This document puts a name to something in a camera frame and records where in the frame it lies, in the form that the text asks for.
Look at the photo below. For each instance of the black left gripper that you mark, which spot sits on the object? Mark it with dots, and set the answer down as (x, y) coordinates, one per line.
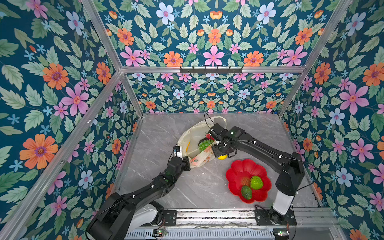
(184, 160)

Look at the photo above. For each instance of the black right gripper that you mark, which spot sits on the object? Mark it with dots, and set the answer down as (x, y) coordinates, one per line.
(217, 142)

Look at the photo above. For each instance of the yellow lemon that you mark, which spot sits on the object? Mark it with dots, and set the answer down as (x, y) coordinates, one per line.
(223, 157)

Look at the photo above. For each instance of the cream plastic bag orange print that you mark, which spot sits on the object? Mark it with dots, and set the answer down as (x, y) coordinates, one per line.
(197, 134)

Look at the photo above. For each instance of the red flower-shaped plate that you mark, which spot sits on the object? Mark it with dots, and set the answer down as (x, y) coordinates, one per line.
(240, 173)

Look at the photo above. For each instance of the green bell pepper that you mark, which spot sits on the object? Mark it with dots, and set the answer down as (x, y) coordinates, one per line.
(256, 183)

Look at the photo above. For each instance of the green avocado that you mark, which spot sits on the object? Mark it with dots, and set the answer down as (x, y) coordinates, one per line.
(246, 192)

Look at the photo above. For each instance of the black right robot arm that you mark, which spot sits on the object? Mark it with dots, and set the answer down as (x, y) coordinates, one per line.
(290, 168)

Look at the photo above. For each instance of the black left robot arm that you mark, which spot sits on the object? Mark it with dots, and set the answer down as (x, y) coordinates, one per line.
(116, 214)

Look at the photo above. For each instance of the red apple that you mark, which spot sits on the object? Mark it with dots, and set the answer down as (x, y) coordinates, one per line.
(209, 137)

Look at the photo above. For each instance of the green grapes bunch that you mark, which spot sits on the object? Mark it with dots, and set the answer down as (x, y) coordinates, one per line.
(205, 144)

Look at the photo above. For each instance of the small circuit board left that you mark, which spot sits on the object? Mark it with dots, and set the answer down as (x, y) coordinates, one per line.
(159, 233)

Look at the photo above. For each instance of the small circuit board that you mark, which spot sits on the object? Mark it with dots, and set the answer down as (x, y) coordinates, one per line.
(159, 233)
(281, 235)

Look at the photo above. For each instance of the small circuit board right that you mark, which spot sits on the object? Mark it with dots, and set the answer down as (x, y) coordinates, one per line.
(281, 235)

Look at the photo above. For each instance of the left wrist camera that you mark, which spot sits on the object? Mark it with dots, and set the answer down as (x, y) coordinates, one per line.
(177, 152)

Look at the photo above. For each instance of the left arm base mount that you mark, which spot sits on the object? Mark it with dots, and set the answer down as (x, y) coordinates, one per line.
(155, 215)

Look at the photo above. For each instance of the black hook rail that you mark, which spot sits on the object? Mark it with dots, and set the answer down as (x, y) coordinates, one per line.
(210, 70)

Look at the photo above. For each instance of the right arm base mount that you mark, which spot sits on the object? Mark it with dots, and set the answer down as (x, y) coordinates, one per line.
(266, 217)

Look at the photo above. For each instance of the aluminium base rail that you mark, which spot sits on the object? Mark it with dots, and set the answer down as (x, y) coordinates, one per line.
(240, 224)

